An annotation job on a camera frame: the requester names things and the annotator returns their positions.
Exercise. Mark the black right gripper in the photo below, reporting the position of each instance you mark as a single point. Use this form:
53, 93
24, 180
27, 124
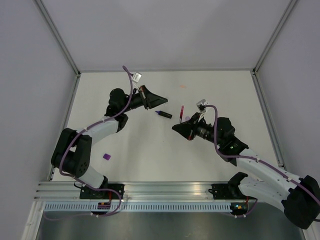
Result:
185, 129

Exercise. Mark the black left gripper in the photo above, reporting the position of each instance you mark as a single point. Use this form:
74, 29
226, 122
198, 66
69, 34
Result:
150, 100

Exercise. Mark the black purple highlighter pen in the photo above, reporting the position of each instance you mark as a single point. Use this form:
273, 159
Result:
164, 114

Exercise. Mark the red transparent pen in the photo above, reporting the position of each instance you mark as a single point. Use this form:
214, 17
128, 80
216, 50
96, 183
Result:
181, 114

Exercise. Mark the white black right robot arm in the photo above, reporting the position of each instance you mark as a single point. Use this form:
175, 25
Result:
297, 197

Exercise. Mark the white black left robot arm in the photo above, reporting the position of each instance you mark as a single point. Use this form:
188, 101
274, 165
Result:
72, 154

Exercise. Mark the small purple block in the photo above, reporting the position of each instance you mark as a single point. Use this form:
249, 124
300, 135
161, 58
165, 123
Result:
106, 156

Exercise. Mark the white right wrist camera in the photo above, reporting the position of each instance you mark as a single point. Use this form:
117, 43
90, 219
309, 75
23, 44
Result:
201, 105

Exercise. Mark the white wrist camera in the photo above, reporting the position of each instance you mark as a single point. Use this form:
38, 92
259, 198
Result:
201, 105
136, 77

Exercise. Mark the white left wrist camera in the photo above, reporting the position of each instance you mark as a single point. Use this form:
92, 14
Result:
136, 77

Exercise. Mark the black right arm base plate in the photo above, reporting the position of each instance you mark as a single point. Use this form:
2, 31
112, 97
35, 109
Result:
220, 191

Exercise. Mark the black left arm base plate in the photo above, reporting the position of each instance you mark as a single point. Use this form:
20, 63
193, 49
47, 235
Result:
87, 193

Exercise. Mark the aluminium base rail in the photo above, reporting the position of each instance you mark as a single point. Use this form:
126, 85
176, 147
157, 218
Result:
135, 191

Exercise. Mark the aluminium frame post left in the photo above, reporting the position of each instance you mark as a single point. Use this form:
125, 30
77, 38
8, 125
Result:
56, 35

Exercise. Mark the aluminium frame post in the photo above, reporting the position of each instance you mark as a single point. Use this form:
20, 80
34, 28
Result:
56, 35
275, 34

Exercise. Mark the white slotted cable duct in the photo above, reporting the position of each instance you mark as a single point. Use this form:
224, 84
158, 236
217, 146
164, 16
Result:
175, 207

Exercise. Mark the aluminium frame post right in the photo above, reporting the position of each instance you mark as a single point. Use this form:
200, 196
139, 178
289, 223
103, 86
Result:
275, 34

